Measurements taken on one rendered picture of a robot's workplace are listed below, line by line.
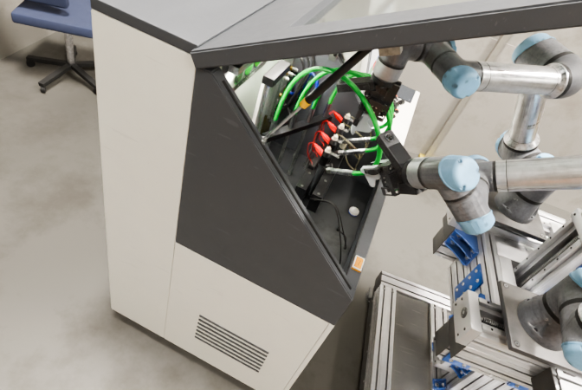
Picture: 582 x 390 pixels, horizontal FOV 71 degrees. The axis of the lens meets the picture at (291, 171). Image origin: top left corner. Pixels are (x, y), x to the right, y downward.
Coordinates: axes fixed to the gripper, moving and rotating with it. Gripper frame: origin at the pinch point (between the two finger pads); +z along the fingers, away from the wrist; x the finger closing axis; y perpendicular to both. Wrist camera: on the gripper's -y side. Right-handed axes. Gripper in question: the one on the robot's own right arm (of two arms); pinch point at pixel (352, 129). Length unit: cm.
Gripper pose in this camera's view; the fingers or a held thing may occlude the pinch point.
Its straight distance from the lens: 127.3
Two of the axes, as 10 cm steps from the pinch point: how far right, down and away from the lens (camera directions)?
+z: -2.6, 7.1, 6.6
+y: 8.9, 4.3, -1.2
